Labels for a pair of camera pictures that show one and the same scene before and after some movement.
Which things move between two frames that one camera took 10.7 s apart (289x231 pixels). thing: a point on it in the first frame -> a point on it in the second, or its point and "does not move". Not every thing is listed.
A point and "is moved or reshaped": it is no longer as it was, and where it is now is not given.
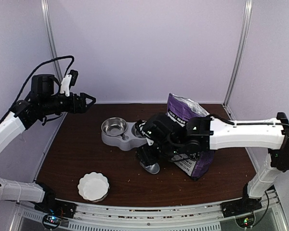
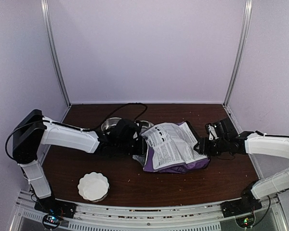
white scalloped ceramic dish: (93, 186) does not move
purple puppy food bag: (181, 109) is moved or reshaped
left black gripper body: (72, 107) -> (134, 150)
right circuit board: (245, 221) does not move
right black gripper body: (151, 158) -> (212, 150)
